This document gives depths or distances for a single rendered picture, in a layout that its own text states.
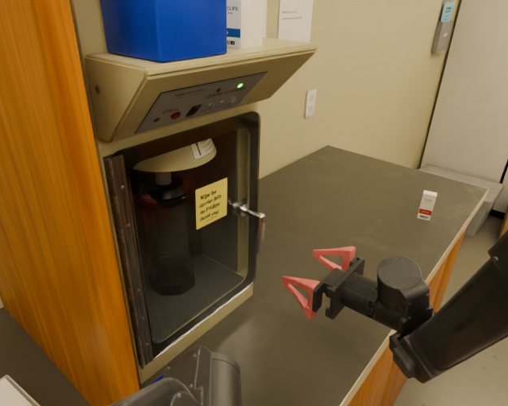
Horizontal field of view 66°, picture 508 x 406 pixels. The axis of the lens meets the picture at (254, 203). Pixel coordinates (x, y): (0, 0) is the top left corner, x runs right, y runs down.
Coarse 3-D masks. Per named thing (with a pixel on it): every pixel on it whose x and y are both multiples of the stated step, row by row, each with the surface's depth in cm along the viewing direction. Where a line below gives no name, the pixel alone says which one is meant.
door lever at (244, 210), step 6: (246, 204) 76; (240, 210) 75; (246, 210) 75; (252, 216) 74; (258, 216) 73; (264, 216) 73; (258, 222) 73; (264, 222) 74; (258, 228) 74; (258, 234) 75; (258, 240) 75; (258, 246) 76; (258, 252) 77
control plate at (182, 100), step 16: (224, 80) 49; (240, 80) 52; (256, 80) 56; (160, 96) 43; (176, 96) 45; (192, 96) 48; (208, 96) 51; (224, 96) 54; (240, 96) 58; (160, 112) 47; (208, 112) 57; (144, 128) 49
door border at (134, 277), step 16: (112, 160) 50; (112, 192) 51; (128, 192) 53; (128, 208) 54; (128, 224) 55; (128, 240) 56; (128, 256) 57; (144, 304) 63; (144, 320) 64; (144, 336) 66; (144, 352) 67
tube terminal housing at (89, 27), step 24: (72, 0) 41; (96, 0) 43; (96, 24) 44; (96, 48) 45; (192, 120) 60; (216, 120) 64; (96, 144) 49; (120, 144) 51; (120, 264) 58; (192, 336) 79; (168, 360) 75
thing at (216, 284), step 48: (144, 144) 53; (192, 144) 60; (240, 144) 69; (144, 192) 56; (192, 192) 63; (240, 192) 73; (144, 240) 59; (192, 240) 67; (240, 240) 79; (144, 288) 62; (192, 288) 72; (240, 288) 85
